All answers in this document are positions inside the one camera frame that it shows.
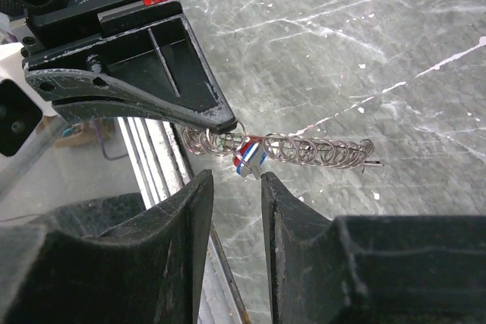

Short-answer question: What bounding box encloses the silver keyring chain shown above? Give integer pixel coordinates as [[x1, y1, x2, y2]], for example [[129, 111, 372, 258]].
[[181, 121, 385, 170]]

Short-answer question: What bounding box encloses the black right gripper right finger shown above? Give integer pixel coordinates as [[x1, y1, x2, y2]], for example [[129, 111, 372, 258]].
[[261, 173, 485, 323]]

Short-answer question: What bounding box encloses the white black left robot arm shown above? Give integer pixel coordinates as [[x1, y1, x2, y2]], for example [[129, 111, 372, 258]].
[[1, 0, 237, 134]]

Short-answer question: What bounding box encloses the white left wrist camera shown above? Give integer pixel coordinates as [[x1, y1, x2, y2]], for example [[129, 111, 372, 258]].
[[1, 42, 57, 157]]

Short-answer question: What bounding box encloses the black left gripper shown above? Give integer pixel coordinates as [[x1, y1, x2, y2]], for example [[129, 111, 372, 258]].
[[22, 0, 237, 130]]

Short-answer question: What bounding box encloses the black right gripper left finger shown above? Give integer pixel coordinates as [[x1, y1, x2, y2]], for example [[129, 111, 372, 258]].
[[1, 170, 213, 323]]

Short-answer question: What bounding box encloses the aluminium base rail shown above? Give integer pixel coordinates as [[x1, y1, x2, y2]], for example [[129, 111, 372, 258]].
[[117, 118, 250, 324]]

